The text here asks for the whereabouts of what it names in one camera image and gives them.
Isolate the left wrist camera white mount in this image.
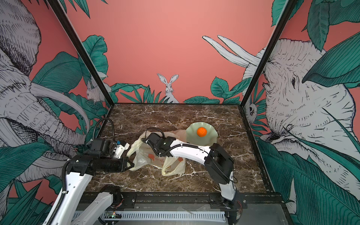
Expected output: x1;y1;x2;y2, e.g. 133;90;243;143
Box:
112;140;130;158

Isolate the white slotted cable duct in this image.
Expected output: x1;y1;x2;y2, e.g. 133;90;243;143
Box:
71;210;227;222

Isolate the black frame post right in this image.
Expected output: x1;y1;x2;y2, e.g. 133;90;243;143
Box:
240;0;297;109

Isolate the black front mounting rail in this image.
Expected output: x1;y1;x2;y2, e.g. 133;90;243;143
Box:
80;192;285;210

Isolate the black frame post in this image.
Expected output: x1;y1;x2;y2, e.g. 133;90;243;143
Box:
240;0;297;109
47;0;115;107

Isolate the light green scalloped bowl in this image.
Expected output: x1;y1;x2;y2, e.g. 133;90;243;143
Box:
186;122;218;146

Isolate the black frame post left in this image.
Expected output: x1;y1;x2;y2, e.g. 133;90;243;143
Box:
47;0;115;107

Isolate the orange fruit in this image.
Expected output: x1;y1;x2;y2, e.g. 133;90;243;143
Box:
196;127;207;137

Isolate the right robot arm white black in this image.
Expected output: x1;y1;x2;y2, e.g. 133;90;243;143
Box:
141;131;237;209

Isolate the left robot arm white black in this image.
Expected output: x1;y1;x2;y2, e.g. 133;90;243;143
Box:
44;137;134;225

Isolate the translucent plastic fruit bag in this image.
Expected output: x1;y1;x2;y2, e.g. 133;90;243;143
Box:
127;131;186;177

